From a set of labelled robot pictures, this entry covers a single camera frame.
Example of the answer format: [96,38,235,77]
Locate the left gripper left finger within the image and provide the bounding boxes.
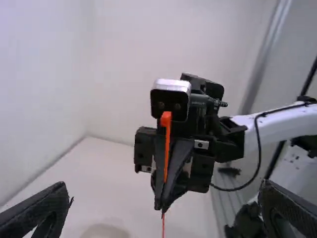
[0,181,74,238]

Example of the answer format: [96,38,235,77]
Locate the orange cable tie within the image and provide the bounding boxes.
[159,111,172,238]

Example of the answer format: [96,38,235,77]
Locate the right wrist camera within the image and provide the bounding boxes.
[150,78,193,123]

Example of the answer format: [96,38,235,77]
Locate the white dish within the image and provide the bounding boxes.
[81,222,131,238]

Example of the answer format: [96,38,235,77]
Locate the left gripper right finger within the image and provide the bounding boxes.
[257,179,317,238]

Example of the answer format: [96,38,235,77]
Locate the black cable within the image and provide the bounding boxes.
[211,113,267,191]

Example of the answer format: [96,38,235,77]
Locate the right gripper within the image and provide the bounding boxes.
[134,72,225,211]

